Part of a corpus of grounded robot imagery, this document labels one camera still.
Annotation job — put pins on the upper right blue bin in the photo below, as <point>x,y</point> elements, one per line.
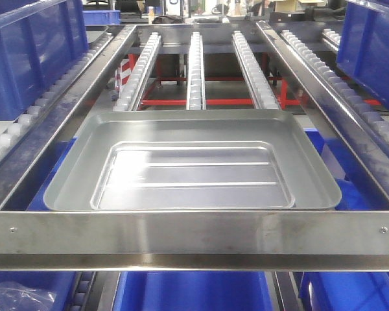
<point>364,47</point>

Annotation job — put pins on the middle roller track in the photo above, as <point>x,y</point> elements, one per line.
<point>196,90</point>

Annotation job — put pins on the clear plastic bag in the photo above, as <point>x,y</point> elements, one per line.
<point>15,296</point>

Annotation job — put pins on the steel guide rail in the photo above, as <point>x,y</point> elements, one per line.
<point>361,152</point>
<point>26,165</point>

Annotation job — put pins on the roller track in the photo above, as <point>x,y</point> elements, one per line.
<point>196,90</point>
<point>366,112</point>
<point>261,94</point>
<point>131,95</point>
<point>12,132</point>

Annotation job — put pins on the large silver tray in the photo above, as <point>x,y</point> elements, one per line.
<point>307,177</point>

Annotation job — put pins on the far left roller track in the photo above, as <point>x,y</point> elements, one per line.
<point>12,132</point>

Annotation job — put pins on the far right roller track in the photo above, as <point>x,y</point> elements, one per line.
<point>366,112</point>

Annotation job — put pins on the left centre roller track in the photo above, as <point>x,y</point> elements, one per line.
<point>131,95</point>

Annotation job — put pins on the right steel guide rail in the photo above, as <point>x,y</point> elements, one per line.
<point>361,152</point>

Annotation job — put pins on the lower left blue bin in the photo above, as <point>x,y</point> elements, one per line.
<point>59,282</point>

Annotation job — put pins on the red metal frame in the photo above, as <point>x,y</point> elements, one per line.
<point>282,96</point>

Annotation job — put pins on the upper left blue bin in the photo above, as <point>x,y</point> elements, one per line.
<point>39,42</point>

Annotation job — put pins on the right centre roller track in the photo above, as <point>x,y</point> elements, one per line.
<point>261,94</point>

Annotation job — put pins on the lower centre blue bin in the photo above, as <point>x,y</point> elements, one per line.
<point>192,290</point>

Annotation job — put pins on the small ribbed silver tray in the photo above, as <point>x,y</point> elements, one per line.
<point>228,175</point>

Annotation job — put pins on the left steel guide rail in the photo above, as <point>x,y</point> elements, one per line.
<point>26,165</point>

